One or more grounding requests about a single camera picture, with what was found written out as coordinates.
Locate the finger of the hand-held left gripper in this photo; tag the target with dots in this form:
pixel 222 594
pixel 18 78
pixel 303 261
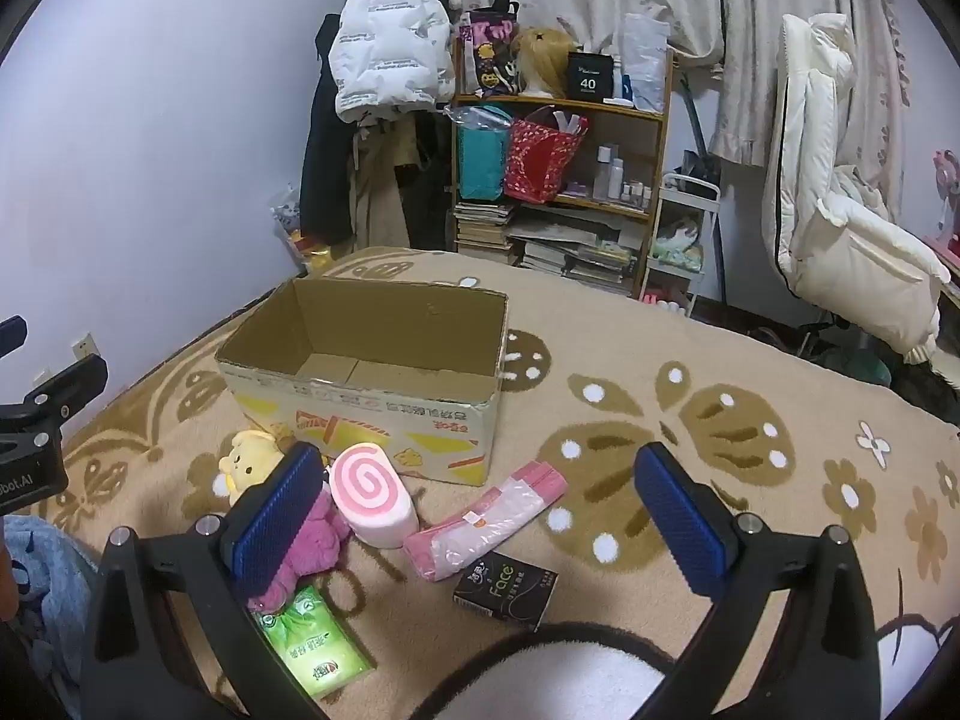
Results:
pixel 11 335
pixel 67 384

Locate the printed cardboard box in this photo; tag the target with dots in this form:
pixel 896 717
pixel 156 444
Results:
pixel 375 420

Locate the wooden shelf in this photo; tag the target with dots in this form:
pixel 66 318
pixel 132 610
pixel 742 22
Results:
pixel 600 112

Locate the beige hanging garment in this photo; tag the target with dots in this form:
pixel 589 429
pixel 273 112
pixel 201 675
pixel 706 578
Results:
pixel 382 187

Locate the blonde wig head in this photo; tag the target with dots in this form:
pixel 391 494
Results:
pixel 540 52

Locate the stack of books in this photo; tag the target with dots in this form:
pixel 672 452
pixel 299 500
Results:
pixel 484 229

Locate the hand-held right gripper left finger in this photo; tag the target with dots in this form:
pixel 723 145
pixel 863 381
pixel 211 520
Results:
pixel 276 514

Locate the pile of magazines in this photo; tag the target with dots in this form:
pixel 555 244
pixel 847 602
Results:
pixel 577 259

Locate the pink plastic packet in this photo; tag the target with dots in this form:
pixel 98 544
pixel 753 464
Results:
pixel 480 526

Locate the yellow bear plush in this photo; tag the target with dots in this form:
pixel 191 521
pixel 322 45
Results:
pixel 247 459

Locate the red patterned bag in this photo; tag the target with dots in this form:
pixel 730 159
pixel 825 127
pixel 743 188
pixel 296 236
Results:
pixel 534 157

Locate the teal bag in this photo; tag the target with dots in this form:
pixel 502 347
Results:
pixel 480 161

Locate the pink and black printed bag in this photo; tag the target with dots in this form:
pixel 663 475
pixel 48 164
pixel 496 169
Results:
pixel 487 52

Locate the green tissue pack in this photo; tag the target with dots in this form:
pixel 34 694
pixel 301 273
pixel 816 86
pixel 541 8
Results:
pixel 315 645

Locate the clear plastic bag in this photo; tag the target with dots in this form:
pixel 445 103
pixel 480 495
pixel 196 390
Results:
pixel 645 52

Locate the pink swirl roll plush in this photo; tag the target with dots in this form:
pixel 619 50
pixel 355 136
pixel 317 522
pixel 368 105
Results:
pixel 365 485

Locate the black hanging coat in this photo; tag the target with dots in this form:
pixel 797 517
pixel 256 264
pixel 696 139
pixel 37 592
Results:
pixel 322 165

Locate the blue fleece cloth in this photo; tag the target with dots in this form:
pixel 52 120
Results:
pixel 52 585

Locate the white puffer jacket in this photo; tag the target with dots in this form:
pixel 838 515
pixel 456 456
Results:
pixel 382 37

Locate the black tissue pack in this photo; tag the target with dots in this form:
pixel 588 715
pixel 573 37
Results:
pixel 506 591

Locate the beige flower-print blanket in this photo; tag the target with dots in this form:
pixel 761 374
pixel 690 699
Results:
pixel 600 345

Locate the row of toiletry bottles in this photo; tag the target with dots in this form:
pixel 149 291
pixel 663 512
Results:
pixel 619 176

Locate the black box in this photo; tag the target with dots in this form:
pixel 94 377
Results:
pixel 589 79

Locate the yellow plastic bag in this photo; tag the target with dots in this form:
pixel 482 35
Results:
pixel 307 251

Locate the beige curtain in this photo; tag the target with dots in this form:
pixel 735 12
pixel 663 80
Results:
pixel 750 15

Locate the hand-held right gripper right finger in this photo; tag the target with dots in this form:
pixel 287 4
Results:
pixel 684 517

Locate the white wall socket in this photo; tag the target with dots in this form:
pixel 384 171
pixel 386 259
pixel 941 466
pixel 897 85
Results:
pixel 85 346

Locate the cream padded chair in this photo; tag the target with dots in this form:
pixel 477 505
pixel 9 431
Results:
pixel 825 240

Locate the white trolley cart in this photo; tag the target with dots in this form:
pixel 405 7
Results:
pixel 686 180

